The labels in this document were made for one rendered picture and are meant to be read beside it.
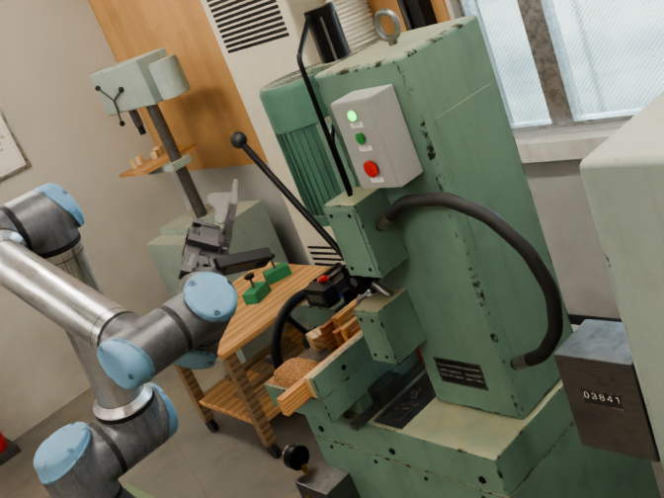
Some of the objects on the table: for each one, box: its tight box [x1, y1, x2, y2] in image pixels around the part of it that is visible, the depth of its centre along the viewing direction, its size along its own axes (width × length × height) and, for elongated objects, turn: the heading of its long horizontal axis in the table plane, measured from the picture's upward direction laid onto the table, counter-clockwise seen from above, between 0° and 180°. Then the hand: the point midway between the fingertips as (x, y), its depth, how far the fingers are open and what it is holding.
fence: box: [308, 336, 373, 400], centre depth 181 cm, size 60×2×6 cm, turn 177°
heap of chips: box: [268, 358, 320, 388], centre depth 177 cm, size 9×14×4 cm, turn 87°
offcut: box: [305, 326, 327, 353], centre depth 187 cm, size 5×4×4 cm
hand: (231, 200), depth 163 cm, fingers open, 14 cm apart
